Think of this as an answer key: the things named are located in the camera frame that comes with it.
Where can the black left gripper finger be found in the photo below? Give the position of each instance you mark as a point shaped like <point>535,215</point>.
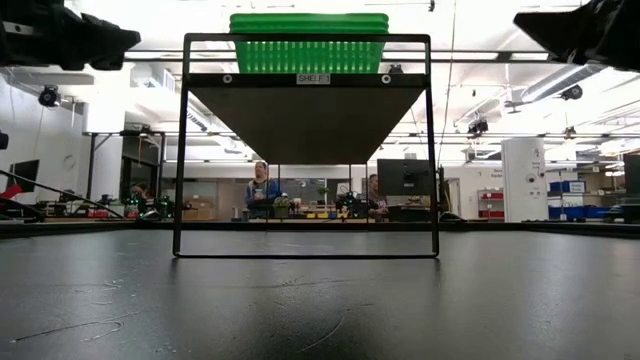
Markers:
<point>110,42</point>

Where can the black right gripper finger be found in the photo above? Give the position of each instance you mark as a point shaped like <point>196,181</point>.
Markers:
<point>565,30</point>

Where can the green plastic basket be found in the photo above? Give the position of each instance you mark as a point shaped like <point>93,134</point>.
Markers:
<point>310,57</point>
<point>310,16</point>

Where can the white shelf label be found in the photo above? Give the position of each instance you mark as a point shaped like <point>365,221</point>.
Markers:
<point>313,79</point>

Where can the black monitor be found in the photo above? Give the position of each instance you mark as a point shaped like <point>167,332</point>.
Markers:
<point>25,175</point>
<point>404,175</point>

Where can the person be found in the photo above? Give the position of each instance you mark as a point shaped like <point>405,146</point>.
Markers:
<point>260,192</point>
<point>140,195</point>
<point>376,197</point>

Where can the white column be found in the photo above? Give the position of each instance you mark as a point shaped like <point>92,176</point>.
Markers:
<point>522,190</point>

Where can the storage rack red bins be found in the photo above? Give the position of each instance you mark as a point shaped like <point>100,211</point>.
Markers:
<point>492,196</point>

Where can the storage rack blue bins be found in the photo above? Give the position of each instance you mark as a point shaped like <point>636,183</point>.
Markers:
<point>575,212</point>

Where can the small potted plant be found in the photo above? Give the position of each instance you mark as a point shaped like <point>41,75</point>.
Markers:
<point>281,205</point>

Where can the black table mat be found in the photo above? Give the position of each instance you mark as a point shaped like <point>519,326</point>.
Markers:
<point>320,310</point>

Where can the black ceiling-mounted camera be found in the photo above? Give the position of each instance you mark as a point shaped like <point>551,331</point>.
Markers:
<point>477,126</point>
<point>49,96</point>
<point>572,92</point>

